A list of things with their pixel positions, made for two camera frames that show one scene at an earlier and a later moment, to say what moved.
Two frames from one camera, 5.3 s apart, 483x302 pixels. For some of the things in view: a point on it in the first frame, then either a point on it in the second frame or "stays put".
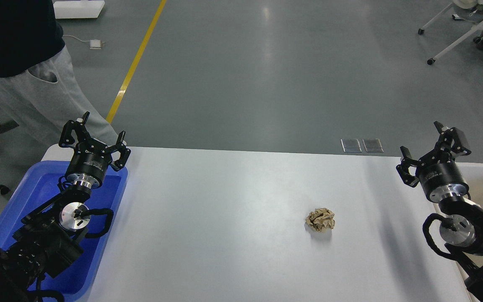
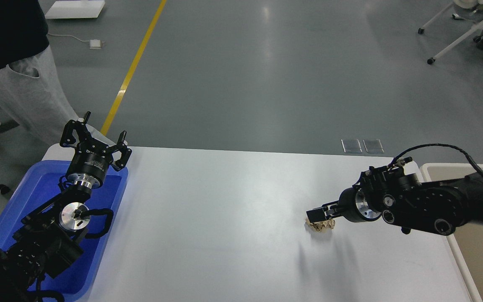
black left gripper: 89,162 stays put
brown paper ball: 320,219 stays put
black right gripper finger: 449,139 → 323,213
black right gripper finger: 406,161 → 335,205
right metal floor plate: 373,145 stays put
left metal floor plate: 351,145 stays put
